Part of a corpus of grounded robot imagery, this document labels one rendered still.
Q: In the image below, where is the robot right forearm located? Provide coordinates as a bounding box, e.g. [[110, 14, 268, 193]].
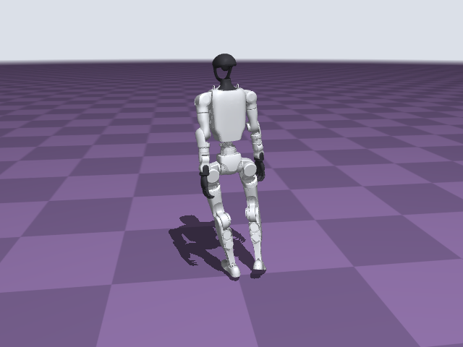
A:
[[250, 122, 264, 159]]

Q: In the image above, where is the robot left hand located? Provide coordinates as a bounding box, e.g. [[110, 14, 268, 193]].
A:
[[199, 165, 214, 199]]

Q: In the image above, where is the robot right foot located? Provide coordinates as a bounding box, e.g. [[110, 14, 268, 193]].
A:
[[253, 259, 266, 270]]

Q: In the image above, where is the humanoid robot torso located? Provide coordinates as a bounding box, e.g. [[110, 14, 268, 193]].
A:
[[208, 84, 246, 175]]

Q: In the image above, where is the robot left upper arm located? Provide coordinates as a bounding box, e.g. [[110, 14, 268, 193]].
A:
[[195, 92, 211, 140]]

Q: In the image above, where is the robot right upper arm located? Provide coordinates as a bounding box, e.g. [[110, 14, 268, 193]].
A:
[[244, 90, 259, 132]]

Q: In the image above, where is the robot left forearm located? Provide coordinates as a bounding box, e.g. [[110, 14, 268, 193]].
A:
[[195, 129, 211, 173]]

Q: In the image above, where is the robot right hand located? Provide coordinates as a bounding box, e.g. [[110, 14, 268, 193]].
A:
[[254, 153, 265, 181]]

